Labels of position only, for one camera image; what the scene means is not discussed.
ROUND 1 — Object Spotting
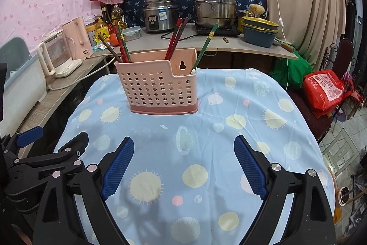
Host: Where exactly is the beige loofah sponge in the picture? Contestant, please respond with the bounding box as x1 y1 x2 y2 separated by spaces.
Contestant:
248 4 265 17

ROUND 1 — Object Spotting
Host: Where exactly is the steel steamer pot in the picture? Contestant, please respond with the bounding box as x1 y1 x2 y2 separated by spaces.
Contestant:
192 0 238 29

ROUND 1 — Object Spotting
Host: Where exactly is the yellow label bottle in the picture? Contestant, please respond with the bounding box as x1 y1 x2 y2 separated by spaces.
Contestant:
97 23 111 42

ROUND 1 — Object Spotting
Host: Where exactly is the blue dotted tablecloth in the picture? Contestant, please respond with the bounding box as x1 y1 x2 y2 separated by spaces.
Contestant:
53 67 336 245

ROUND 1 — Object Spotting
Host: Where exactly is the yellow rimmed bowl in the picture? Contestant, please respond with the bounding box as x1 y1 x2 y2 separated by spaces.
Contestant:
242 16 279 33

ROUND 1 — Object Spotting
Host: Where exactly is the pink perforated utensil basket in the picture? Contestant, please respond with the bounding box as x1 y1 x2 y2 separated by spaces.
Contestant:
114 48 200 115

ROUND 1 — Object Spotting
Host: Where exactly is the white plastic tub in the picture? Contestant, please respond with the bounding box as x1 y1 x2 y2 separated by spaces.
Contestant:
6 57 49 108

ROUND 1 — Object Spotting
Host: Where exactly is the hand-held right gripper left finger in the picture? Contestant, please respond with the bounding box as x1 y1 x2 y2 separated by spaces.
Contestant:
33 136 135 245

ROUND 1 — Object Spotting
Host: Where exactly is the blue bowl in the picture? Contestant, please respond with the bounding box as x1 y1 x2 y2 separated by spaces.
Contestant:
243 27 277 48

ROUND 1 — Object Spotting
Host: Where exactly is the white switch cord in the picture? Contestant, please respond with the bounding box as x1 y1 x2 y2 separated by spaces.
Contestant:
268 0 290 87

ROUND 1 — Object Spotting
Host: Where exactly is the dark sauce bottle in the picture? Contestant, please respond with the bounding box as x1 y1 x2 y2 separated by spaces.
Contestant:
102 7 112 26

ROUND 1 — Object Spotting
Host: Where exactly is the red plastic bag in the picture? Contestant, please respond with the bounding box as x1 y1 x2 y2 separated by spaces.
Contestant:
302 69 354 112

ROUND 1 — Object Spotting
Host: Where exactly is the brown chopstick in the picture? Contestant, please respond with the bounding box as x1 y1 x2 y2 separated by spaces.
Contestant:
97 34 123 64
169 18 190 61

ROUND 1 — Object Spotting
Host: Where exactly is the wooden handled tool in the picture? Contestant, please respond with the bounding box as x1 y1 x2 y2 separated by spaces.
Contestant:
274 38 300 53

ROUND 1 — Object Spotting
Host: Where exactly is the clear plastic food container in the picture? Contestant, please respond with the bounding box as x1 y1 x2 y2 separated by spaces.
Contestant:
123 26 142 42

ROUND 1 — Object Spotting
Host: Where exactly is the white power cable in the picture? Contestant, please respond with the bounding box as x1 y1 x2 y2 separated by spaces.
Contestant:
47 54 115 90

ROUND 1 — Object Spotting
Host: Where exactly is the glass kettle white base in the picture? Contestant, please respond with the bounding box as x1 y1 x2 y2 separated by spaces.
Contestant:
37 31 83 79

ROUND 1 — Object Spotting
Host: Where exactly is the white yellow tin can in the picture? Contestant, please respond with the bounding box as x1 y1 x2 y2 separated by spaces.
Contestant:
87 26 101 48

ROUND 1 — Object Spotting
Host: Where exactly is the pink electric kettle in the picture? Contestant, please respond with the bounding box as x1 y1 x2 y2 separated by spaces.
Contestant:
61 16 94 59

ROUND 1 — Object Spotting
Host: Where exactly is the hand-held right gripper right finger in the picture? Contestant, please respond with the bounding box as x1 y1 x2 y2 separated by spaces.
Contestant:
234 134 336 245

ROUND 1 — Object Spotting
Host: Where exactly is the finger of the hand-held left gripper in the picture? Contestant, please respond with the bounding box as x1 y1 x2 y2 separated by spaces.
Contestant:
13 132 89 177
0 126 43 165

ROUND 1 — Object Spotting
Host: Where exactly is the steel rice cooker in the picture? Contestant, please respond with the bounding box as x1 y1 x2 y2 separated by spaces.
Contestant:
143 0 180 33

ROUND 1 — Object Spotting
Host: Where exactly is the teal plastic panel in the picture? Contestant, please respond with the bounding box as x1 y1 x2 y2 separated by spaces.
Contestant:
0 37 31 76

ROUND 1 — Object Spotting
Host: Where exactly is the green chopstick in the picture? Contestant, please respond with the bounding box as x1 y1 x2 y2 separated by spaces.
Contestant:
116 28 132 63
192 23 217 73

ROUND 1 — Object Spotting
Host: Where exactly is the black induction cooker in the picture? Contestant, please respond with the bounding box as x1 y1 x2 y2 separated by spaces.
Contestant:
195 25 243 37

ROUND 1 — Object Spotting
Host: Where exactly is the green plastic bag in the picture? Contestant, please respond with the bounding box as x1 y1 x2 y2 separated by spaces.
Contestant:
268 57 313 90

